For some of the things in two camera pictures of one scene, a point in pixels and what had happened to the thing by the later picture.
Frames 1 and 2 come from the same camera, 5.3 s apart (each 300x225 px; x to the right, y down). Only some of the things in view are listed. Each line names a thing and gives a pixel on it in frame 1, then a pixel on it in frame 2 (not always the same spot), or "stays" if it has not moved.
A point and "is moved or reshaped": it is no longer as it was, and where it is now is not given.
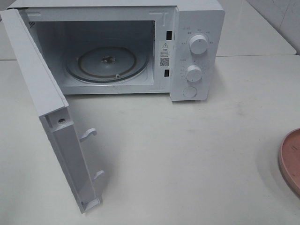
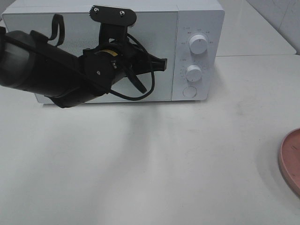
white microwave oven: x=112 y=47 is moved or reshaped
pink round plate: x=290 y=160 stays
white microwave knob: x=198 y=44 stays
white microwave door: x=67 y=144 to x=157 y=30
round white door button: x=189 y=92 stays
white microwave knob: x=194 y=73 stays
